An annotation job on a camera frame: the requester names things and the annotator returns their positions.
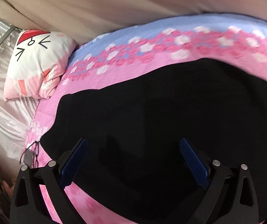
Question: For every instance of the beige curtain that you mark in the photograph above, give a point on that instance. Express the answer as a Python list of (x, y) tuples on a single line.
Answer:
[(84, 20)]

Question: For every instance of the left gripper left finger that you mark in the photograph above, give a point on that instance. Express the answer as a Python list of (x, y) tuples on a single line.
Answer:
[(28, 205)]

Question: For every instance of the white pink cartoon pillow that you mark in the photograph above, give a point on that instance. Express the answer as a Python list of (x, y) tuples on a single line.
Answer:
[(38, 61)]

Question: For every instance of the pink blue floral bedsheet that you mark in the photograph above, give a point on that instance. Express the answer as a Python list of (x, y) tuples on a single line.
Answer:
[(129, 53)]

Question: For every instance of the black pants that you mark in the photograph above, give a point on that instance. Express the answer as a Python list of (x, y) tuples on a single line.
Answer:
[(134, 166)]

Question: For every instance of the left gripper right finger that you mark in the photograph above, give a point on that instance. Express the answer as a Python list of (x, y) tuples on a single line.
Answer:
[(230, 195)]

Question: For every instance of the black eyeglasses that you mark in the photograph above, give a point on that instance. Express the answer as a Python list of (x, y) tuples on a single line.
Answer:
[(30, 155)]

